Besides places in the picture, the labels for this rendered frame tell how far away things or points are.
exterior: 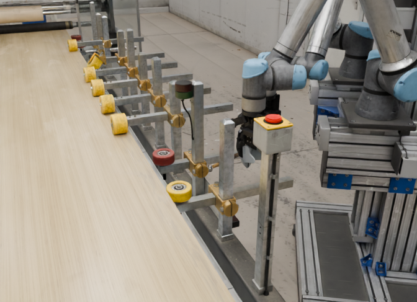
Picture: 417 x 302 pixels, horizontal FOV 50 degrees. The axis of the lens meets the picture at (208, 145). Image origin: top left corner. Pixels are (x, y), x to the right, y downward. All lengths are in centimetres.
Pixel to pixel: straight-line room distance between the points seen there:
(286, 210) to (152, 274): 196
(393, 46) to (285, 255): 149
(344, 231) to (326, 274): 37
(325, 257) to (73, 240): 139
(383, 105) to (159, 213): 85
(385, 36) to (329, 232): 129
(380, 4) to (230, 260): 88
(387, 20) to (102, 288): 105
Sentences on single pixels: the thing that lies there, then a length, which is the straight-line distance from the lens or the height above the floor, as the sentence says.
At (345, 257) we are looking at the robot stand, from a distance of 232.
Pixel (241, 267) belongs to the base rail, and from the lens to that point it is 142.
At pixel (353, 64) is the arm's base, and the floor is 110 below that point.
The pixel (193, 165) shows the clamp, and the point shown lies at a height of 87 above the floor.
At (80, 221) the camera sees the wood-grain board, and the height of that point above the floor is 90.
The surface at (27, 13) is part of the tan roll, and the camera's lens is 395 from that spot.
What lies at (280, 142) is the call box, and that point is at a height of 118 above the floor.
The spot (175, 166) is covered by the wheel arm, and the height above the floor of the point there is 85.
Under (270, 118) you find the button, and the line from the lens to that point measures 106.
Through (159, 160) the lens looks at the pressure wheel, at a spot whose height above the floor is 89.
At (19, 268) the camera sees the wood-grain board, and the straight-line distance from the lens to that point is 119.
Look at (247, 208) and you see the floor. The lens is 295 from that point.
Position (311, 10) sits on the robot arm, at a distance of 147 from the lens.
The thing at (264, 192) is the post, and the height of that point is 103.
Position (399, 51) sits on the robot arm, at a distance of 147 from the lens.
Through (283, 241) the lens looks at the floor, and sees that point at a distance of 270.
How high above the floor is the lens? 162
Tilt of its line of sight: 25 degrees down
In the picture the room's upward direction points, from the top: straight up
